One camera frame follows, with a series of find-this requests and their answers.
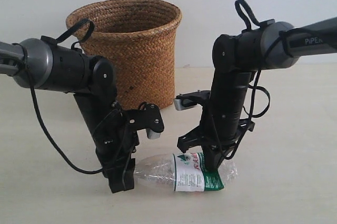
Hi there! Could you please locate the brown woven wicker basket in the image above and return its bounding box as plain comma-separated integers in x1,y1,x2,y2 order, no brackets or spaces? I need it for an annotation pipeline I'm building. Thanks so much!
65,0,182,109

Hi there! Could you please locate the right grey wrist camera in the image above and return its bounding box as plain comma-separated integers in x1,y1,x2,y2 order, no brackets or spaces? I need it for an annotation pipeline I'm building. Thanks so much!
173,90,211,111

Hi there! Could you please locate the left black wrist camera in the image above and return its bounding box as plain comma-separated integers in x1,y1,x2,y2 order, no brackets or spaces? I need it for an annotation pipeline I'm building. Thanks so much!
125,102,164,139

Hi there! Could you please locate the clear plastic bottle green label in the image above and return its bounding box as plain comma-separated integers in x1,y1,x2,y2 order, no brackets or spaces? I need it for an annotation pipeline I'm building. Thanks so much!
134,152,237,192

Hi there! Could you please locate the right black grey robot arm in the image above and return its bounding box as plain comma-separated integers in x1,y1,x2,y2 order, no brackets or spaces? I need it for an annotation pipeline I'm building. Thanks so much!
174,18,336,171

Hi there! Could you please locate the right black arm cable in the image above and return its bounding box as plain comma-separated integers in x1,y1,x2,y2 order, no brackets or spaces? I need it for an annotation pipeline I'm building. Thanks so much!
210,0,290,161

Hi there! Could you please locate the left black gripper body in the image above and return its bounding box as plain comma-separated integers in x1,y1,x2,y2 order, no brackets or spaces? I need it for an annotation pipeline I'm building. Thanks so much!
92,106,139,178

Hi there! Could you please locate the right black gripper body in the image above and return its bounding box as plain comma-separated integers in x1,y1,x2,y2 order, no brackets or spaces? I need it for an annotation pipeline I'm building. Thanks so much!
177,113,255,153

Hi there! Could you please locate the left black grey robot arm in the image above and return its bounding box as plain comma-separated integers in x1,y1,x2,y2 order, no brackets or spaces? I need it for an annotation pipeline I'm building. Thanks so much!
1,36,137,193

